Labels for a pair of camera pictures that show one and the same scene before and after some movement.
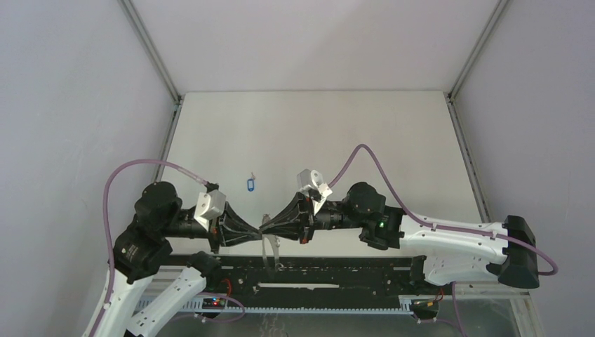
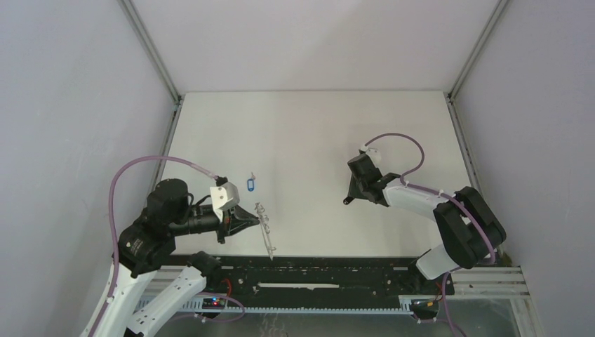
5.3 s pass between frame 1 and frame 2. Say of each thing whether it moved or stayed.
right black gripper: moved
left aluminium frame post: stayed
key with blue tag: stayed
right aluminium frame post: stayed
